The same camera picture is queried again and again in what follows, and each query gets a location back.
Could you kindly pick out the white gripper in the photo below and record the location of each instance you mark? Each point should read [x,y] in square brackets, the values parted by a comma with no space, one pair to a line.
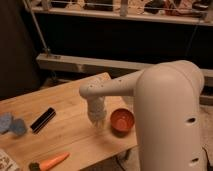
[96,111]

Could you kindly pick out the orange ceramic bowl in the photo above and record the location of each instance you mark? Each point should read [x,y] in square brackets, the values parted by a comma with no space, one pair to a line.
[122,120]

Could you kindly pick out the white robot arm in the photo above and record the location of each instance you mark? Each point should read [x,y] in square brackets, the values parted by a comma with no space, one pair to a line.
[166,108]

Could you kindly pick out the black rectangular bar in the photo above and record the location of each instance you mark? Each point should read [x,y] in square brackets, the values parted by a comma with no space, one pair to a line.
[37,125]

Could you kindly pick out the orange toy carrot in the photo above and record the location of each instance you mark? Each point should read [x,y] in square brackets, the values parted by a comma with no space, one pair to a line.
[48,164]

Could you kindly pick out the round blue cloth pad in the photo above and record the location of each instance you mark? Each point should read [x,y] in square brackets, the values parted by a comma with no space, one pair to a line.
[18,127]

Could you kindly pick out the diagonal metal rod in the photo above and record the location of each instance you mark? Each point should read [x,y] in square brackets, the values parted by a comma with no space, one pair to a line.
[45,47]

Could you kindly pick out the blue cloth piece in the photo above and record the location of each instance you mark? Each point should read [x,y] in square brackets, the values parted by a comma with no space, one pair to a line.
[5,122]

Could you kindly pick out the printed paper card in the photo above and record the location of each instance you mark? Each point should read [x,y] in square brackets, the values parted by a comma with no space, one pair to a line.
[7,163]

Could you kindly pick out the upper shelf beam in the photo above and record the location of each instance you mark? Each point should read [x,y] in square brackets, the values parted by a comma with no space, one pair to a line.
[165,11]

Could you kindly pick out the metal frame rail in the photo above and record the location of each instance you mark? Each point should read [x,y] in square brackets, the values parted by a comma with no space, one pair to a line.
[122,70]

